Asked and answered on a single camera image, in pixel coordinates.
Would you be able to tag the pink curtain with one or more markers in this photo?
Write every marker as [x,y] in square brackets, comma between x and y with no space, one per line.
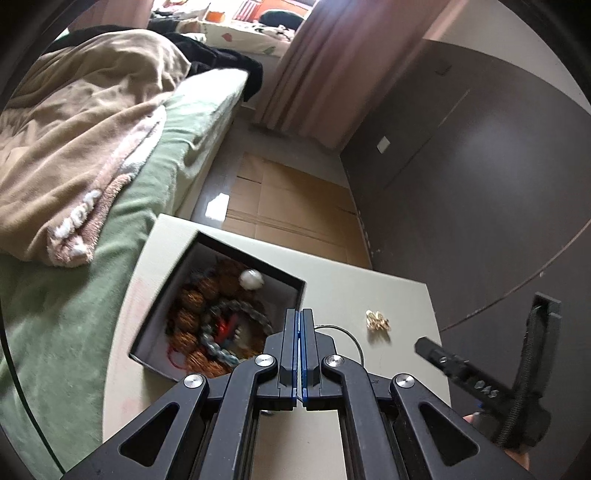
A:
[351,60]

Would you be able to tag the white wall socket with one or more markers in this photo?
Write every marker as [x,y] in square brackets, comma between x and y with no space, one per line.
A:
[383,145]

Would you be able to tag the black jewelry box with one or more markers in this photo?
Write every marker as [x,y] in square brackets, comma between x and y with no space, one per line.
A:
[166,300]

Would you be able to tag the black cloth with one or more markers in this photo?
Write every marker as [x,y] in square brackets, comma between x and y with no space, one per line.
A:
[221,60]

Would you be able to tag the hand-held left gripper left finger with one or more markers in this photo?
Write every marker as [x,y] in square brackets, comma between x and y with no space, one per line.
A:
[291,350]

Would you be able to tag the gold filigree ornament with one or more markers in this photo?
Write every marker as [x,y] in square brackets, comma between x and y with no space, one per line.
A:
[378,321]

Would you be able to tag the bed with green sheet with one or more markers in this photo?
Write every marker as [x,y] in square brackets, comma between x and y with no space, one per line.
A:
[69,332]

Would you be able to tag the flat cardboard sheet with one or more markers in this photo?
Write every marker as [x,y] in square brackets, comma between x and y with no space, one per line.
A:
[295,207]

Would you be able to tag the floral print cloth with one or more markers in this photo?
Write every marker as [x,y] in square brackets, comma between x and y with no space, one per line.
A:
[249,39]

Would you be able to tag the person's right hand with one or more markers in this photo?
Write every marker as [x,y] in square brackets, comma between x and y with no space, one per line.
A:
[517,454]

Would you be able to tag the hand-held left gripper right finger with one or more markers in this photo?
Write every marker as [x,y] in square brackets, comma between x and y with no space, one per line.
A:
[310,350]

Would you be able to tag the beige blanket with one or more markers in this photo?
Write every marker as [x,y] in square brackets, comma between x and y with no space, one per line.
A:
[78,138]

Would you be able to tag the orange box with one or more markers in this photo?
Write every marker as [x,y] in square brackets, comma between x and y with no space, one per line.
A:
[215,16]

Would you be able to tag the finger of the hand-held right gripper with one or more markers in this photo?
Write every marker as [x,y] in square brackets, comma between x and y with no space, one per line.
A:
[457,367]

